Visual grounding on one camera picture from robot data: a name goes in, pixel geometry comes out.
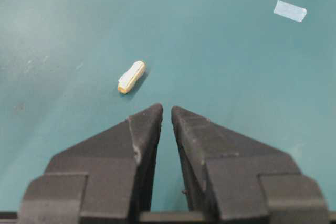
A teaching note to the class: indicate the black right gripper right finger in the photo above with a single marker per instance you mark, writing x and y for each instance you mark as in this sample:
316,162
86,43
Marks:
233,178

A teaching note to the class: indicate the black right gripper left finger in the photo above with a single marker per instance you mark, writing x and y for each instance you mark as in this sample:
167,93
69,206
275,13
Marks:
107,178

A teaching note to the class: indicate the short wooden dowel rod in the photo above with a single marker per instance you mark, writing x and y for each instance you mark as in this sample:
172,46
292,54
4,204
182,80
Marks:
127,81

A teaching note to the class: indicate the blue tape piece centre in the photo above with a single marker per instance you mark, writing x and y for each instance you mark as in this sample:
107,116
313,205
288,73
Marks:
290,11

